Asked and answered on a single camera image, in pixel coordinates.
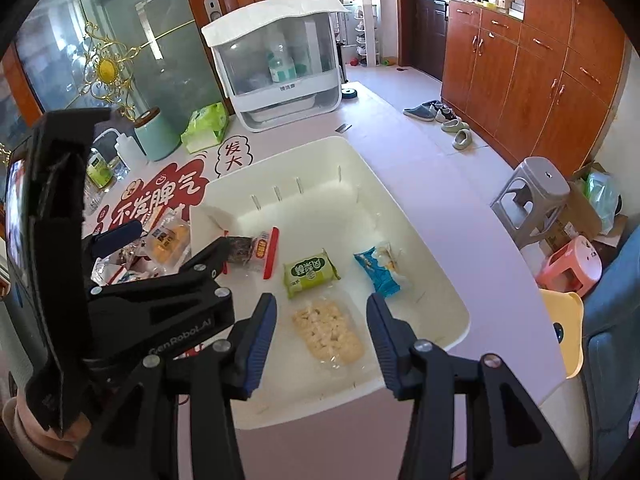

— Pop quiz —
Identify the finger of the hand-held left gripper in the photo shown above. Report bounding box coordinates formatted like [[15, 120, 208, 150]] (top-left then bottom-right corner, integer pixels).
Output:
[[87, 236, 235, 306], [82, 222, 143, 258]]

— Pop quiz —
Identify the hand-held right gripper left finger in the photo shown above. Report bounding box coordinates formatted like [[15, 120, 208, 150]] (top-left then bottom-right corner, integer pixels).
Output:
[[62, 292, 278, 480]]

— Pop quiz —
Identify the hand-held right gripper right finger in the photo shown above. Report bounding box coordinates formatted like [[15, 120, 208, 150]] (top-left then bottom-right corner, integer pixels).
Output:
[[366, 292, 581, 480]]

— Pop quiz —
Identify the white plastic bin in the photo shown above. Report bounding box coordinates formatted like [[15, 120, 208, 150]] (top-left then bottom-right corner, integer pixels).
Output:
[[189, 135, 471, 431]]

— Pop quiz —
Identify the clear snack packet red print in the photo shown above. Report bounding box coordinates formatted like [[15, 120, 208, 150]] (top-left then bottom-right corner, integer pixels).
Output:
[[91, 255, 151, 286]]

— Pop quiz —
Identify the orange bread packet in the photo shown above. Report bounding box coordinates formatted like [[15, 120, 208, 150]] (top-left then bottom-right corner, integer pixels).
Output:
[[142, 210, 193, 266]]

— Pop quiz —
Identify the dark snack packet red label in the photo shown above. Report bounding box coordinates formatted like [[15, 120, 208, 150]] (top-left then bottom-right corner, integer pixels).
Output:
[[225, 227, 280, 281]]

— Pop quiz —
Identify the clear packet of pale pieces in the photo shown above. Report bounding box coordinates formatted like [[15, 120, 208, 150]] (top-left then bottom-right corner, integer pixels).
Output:
[[291, 297, 366, 371]]

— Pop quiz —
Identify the red printed table mat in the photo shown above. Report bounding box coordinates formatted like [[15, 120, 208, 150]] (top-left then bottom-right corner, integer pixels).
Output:
[[82, 132, 251, 261]]

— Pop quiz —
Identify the water bottle green label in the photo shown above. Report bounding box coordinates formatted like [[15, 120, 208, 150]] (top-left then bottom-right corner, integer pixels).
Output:
[[84, 147, 126, 213]]

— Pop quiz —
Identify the blue snack packet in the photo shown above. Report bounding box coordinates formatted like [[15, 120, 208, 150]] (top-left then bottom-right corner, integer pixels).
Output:
[[353, 241, 403, 298]]

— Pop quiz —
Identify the white squeeze bottle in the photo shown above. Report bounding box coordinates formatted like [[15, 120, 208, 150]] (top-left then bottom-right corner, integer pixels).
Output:
[[92, 129, 148, 173]]

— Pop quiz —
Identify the green snack packet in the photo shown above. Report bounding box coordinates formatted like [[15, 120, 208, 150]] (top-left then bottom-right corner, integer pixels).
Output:
[[282, 249, 342, 300]]

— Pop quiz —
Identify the mint canister wooden lid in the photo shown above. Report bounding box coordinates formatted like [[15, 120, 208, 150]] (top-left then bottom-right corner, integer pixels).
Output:
[[132, 106, 182, 162]]

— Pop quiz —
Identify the green tissue pack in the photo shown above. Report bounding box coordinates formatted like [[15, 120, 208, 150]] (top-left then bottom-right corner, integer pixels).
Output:
[[181, 102, 230, 155]]

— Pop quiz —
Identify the white storage box clear door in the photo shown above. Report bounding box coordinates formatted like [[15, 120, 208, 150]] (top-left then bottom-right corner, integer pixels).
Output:
[[201, 0, 351, 133]]

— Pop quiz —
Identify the glass door gold ornament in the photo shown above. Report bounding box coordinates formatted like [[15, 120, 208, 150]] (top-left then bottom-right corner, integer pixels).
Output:
[[0, 0, 226, 141]]

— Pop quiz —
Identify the yellow plastic chair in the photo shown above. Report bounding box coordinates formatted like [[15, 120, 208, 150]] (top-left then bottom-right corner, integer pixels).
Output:
[[539, 288, 585, 378]]

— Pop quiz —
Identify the clear bottle teal label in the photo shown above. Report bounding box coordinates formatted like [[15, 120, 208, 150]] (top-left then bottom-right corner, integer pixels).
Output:
[[267, 40, 297, 83]]

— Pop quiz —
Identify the pink plastic stool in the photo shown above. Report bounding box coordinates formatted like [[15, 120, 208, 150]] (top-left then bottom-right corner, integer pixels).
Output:
[[536, 236, 603, 293]]

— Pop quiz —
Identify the blue armchair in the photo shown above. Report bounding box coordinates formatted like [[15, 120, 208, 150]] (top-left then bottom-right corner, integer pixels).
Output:
[[580, 227, 640, 461]]

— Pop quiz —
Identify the grey plastic stool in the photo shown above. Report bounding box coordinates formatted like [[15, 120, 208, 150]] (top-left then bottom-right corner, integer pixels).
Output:
[[490, 156, 572, 251]]

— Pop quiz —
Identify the dark blue shoe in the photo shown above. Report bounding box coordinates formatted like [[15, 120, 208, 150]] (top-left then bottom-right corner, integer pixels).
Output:
[[403, 101, 441, 122]]

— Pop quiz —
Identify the cardboard box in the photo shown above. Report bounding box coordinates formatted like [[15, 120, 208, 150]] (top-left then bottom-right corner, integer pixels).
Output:
[[542, 162, 628, 251]]

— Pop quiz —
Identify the green plastic bag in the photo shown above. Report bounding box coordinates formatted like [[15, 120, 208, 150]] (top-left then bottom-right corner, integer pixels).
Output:
[[585, 170, 623, 233]]

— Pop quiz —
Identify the white shoe rack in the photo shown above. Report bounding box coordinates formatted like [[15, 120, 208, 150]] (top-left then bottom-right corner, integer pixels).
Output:
[[350, 0, 383, 68]]

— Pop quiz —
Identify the wooden cabinet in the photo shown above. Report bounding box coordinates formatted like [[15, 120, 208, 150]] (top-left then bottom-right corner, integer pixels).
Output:
[[440, 0, 628, 181]]

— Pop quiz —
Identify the dark wooden door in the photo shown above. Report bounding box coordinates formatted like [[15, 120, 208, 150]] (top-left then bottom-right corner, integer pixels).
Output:
[[412, 0, 451, 81]]

